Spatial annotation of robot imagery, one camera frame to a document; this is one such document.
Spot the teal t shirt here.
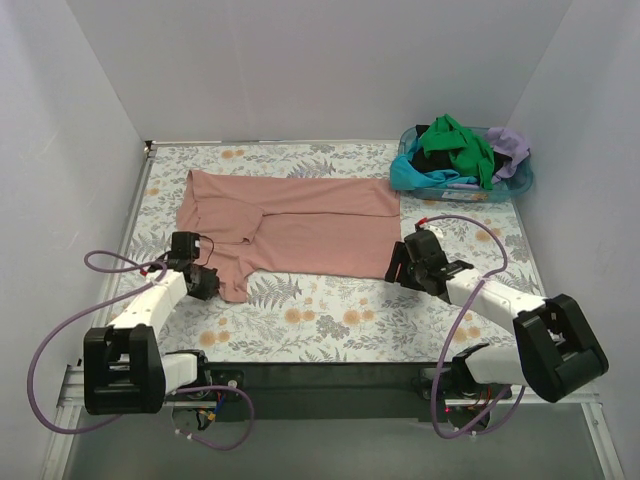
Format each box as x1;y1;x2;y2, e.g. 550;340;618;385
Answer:
390;154;462;192

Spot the black t shirt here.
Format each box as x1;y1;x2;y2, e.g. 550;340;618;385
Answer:
410;148;454;174

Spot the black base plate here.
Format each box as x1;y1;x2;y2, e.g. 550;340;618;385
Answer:
204;362;436;422

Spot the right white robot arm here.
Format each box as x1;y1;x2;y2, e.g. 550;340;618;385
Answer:
385;230;609;403

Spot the green t shirt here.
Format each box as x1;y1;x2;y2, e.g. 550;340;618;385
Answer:
419;114;495;190

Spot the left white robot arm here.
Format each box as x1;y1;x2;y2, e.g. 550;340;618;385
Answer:
83;231;219;415

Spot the lavender t shirt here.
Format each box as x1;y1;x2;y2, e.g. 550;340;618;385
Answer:
483;127;531;183

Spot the aluminium frame rail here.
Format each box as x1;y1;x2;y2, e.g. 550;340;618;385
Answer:
58;352;601;406

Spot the pink printed t shirt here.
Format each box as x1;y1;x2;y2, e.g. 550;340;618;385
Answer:
176;170;401;303

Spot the teal plastic basket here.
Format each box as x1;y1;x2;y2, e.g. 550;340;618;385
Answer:
396;125;533;203

